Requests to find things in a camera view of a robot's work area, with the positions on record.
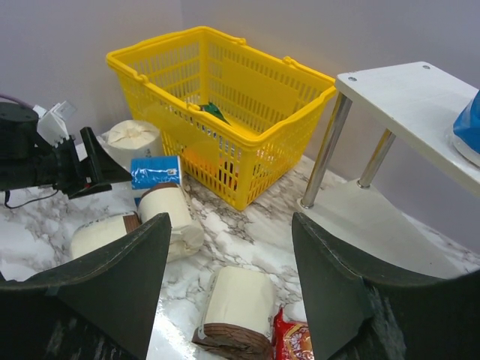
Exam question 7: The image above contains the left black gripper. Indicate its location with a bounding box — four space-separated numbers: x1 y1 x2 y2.
22 127 132 199

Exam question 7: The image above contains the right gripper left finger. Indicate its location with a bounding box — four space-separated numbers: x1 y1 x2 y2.
1 213 171 359

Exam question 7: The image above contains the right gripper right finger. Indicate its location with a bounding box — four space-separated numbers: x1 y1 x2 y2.
292 212 479 359

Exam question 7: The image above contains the blue roll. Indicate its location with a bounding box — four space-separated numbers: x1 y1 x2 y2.
451 91 480 167
130 156 183 190

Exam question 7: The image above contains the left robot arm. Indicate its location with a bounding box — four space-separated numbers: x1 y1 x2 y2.
1 101 132 205

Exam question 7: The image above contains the white two-tier shelf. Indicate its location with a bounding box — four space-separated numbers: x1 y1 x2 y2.
295 60 479 278

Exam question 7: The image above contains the beige roll near basket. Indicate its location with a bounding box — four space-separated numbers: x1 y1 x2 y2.
101 120 164 171

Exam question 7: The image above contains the beige brown roll front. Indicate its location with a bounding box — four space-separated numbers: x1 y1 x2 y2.
70 211 141 260

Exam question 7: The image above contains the beige brown roll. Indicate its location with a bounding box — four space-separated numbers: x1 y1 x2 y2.
192 266 276 359
70 211 141 260
137 182 205 263

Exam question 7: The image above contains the red snack bag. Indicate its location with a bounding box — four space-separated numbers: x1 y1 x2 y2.
272 307 314 360

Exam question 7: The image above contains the orange box in basket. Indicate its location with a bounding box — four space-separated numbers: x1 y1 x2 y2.
183 144 263 188

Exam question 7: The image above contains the beige brown roll middle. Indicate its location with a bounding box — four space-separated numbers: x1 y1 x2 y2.
137 182 205 263

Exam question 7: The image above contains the beige brown roll centre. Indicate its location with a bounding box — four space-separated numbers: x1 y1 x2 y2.
192 266 276 359

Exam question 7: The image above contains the green snack packet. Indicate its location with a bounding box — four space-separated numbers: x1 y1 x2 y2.
199 102 230 125

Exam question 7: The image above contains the yellow plastic shopping basket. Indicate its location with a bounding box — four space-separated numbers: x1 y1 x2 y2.
106 26 336 211

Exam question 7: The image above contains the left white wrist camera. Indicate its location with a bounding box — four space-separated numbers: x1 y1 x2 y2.
33 101 77 146

